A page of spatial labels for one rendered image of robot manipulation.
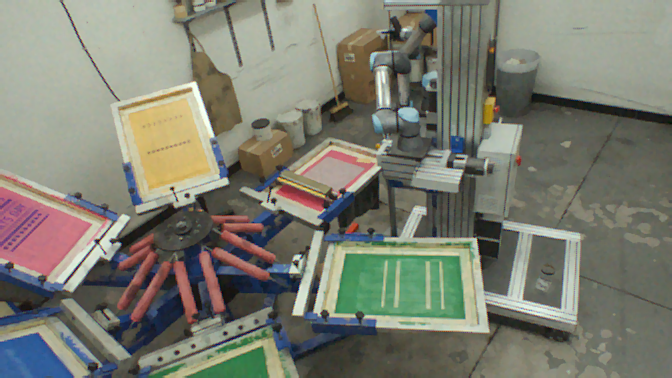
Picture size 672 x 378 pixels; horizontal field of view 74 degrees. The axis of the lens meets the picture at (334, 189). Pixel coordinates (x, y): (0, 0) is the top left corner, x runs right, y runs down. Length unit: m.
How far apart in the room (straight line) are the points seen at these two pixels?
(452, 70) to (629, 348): 2.07
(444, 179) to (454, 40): 0.74
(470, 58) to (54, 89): 3.03
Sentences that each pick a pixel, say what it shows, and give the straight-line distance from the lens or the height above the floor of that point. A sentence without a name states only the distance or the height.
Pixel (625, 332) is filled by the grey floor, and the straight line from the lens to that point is 3.57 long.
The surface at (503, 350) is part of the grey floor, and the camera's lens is 3.28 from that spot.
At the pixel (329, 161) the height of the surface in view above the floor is 0.96.
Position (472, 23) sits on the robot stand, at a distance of 2.49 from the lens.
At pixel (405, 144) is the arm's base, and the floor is 1.31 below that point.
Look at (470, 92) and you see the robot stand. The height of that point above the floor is 1.56.
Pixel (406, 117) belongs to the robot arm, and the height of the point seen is 1.48.
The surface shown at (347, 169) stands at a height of 0.96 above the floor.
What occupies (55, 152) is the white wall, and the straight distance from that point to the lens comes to 4.19.
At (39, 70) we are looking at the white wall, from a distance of 4.04.
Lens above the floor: 2.69
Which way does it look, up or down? 36 degrees down
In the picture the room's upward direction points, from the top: 9 degrees counter-clockwise
